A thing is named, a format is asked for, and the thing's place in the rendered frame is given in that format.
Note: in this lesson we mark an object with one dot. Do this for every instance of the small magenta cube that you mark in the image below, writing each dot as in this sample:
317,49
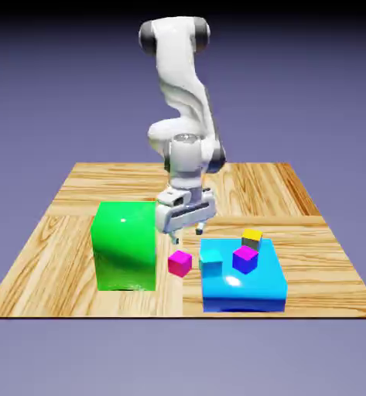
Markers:
179,263

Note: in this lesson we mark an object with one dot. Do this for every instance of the large green box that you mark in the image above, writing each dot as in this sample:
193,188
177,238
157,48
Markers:
123,244

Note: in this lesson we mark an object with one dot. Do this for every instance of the large blue box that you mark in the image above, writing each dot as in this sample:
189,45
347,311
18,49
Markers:
250,287

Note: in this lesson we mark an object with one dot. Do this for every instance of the small cyan cube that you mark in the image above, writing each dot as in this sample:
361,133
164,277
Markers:
211,263

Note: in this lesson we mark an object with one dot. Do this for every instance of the small purple cube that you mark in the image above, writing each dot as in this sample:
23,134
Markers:
245,261

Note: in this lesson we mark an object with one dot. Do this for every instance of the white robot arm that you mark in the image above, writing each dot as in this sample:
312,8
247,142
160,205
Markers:
182,92

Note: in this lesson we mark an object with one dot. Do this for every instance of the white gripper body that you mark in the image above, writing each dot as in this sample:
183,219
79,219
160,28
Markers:
185,215

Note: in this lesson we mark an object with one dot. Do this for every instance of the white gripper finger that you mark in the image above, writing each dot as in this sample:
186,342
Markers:
199,228
175,238

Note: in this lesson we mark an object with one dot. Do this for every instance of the small yellow cube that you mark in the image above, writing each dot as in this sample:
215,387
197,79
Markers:
252,238

